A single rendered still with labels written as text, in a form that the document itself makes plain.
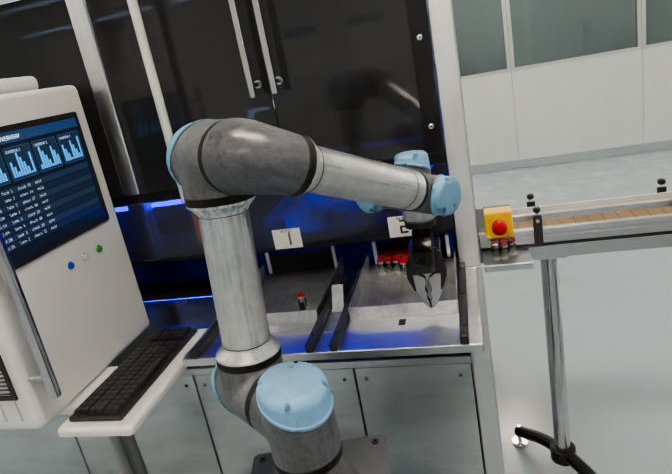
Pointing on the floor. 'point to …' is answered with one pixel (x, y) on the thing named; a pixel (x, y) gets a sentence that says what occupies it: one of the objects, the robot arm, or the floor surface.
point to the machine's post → (454, 143)
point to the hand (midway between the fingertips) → (430, 304)
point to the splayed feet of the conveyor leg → (551, 449)
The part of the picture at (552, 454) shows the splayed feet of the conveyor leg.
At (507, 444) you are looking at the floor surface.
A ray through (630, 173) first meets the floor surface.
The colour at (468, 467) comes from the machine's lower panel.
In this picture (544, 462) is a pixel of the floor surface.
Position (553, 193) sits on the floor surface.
